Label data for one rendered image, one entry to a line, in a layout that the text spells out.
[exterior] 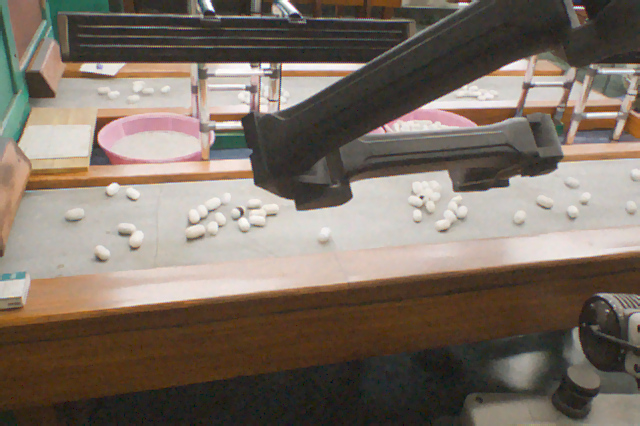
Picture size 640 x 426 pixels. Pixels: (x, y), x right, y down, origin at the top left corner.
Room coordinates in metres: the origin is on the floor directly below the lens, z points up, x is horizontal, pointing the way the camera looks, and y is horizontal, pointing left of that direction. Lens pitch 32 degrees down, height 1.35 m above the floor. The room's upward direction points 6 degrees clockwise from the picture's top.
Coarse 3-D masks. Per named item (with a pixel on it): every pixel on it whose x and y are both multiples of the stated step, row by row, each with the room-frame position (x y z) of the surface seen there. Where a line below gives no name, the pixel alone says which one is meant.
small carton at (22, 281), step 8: (16, 272) 0.65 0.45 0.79; (24, 272) 0.66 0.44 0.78; (8, 280) 0.63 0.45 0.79; (16, 280) 0.64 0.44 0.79; (24, 280) 0.64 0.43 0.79; (0, 288) 0.62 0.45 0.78; (8, 288) 0.62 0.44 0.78; (16, 288) 0.62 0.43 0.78; (24, 288) 0.62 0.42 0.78; (0, 296) 0.60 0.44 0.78; (8, 296) 0.60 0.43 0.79; (16, 296) 0.60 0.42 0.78; (24, 296) 0.62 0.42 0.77; (0, 304) 0.59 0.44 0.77; (8, 304) 0.60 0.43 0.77; (16, 304) 0.60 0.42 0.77; (24, 304) 0.61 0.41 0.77
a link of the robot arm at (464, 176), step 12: (468, 168) 0.77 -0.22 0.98; (480, 168) 0.76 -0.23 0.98; (492, 168) 0.78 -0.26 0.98; (528, 168) 0.76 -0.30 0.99; (540, 168) 0.74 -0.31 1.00; (552, 168) 0.74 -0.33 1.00; (456, 180) 0.79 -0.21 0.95; (468, 180) 0.77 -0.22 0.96; (480, 180) 0.78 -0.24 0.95; (492, 180) 0.80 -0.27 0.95
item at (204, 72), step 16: (208, 0) 1.07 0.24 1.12; (272, 16) 1.17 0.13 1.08; (288, 16) 1.03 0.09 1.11; (208, 64) 1.13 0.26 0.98; (272, 64) 1.17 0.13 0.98; (208, 80) 1.13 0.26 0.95; (272, 80) 1.17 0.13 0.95; (208, 96) 1.13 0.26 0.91; (272, 96) 1.17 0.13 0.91; (208, 112) 1.13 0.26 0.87; (208, 128) 1.13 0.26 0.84; (224, 128) 1.14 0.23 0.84; (240, 128) 1.15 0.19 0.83; (208, 144) 1.13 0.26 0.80; (208, 160) 1.13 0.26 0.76
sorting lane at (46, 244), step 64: (64, 192) 0.97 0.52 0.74; (192, 192) 1.02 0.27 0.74; (256, 192) 1.04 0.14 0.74; (384, 192) 1.10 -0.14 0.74; (448, 192) 1.13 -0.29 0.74; (512, 192) 1.16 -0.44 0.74; (576, 192) 1.19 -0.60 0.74; (64, 256) 0.76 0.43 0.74; (128, 256) 0.78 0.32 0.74; (192, 256) 0.80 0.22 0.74; (256, 256) 0.82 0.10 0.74
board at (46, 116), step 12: (48, 108) 1.29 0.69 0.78; (60, 108) 1.30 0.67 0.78; (72, 108) 1.30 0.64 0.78; (84, 108) 1.31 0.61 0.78; (96, 108) 1.32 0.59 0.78; (36, 120) 1.21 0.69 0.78; (48, 120) 1.22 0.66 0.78; (60, 120) 1.23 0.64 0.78; (72, 120) 1.23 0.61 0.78; (84, 120) 1.24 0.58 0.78; (36, 168) 0.99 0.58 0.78; (48, 168) 0.99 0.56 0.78; (60, 168) 1.00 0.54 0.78; (72, 168) 1.01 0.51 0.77; (84, 168) 1.01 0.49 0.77
